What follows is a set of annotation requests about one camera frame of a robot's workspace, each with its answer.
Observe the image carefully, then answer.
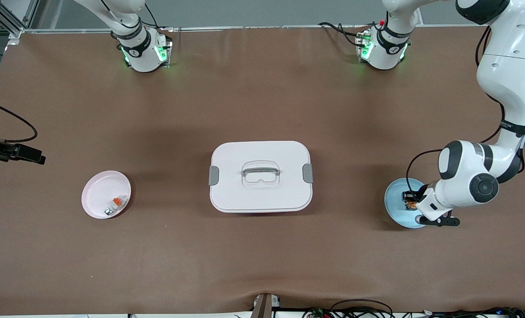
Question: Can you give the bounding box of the light blue round plate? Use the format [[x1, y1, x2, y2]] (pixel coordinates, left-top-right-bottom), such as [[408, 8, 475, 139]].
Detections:
[[384, 178, 427, 229]]

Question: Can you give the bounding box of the grey box lid handle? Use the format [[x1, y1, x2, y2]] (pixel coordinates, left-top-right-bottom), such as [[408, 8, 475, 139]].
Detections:
[[242, 162, 281, 177]]

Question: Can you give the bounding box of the black cable bundle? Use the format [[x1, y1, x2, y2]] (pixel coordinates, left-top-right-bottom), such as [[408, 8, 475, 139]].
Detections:
[[302, 299, 525, 318]]

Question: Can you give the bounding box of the grey metal bracket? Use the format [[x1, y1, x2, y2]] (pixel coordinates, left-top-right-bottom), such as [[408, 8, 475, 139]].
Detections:
[[251, 293, 281, 318]]

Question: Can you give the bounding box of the black left base cable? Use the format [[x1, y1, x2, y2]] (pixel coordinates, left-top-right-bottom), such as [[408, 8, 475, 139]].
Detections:
[[318, 21, 365, 47]]

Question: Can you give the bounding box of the black base cable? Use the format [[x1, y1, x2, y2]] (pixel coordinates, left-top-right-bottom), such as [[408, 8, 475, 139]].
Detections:
[[132, 4, 162, 30], [318, 21, 365, 47]]

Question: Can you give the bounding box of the white orange green-button switch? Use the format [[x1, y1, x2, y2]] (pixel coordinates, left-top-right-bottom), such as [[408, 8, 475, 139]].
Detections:
[[104, 195, 128, 217]]

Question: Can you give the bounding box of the white lidded storage box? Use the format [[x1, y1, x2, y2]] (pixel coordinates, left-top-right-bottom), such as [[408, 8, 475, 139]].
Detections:
[[208, 140, 314, 214]]

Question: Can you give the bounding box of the black right base cable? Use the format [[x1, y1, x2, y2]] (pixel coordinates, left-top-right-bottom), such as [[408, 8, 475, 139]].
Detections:
[[132, 4, 162, 30]]

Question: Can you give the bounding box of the aluminium frame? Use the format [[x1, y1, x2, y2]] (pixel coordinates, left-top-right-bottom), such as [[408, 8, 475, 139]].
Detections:
[[0, 0, 40, 38]]

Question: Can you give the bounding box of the pink round plate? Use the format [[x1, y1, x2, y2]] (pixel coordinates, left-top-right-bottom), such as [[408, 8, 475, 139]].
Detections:
[[81, 170, 132, 220]]

